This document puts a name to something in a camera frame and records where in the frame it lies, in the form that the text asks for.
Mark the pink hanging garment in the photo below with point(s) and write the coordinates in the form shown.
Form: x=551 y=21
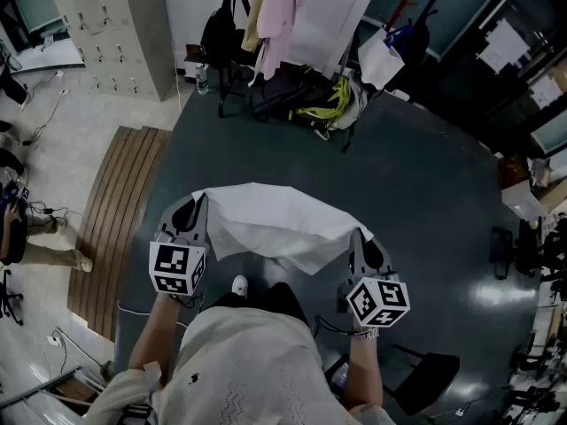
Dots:
x=279 y=25

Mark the person's white knit sweater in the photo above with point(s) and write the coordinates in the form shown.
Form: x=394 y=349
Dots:
x=248 y=370

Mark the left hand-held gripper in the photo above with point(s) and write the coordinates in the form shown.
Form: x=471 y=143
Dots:
x=175 y=264

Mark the black waist device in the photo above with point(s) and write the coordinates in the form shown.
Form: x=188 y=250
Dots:
x=339 y=376

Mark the grey metal locker cabinet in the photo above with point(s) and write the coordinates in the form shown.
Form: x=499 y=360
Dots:
x=115 y=29

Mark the black office chair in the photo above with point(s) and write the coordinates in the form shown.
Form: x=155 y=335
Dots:
x=9 y=299

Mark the brown wooden slatted ramp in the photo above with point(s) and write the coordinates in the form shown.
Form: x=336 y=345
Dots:
x=115 y=228

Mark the beige hanging garment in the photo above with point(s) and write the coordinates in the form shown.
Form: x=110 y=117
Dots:
x=256 y=16

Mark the silver wristwatch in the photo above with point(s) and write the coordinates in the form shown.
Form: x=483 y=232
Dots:
x=367 y=334

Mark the large white paper notice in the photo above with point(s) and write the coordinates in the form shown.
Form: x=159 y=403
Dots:
x=505 y=44

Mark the clear water bottle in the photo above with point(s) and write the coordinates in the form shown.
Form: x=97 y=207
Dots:
x=202 y=80

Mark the person's right forearm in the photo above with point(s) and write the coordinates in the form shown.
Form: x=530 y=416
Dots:
x=363 y=370

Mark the black stool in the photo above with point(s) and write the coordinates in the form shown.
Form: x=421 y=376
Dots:
x=427 y=381

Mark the small white paper notice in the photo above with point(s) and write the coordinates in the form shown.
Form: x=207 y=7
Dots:
x=546 y=91

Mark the white cloth sheet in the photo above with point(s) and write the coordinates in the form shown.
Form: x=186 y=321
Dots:
x=274 y=219

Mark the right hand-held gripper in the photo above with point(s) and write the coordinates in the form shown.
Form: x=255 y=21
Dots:
x=376 y=301

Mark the person's black trousers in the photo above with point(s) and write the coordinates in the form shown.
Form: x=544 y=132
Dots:
x=279 y=299

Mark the white hanging sheet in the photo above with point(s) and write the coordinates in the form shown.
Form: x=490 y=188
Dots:
x=332 y=16

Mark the person's left forearm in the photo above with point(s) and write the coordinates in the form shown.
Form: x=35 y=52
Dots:
x=155 y=339

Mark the person's white shoe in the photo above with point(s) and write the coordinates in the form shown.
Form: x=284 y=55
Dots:
x=239 y=286

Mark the black hanging backpack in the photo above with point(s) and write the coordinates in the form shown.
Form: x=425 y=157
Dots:
x=219 y=33

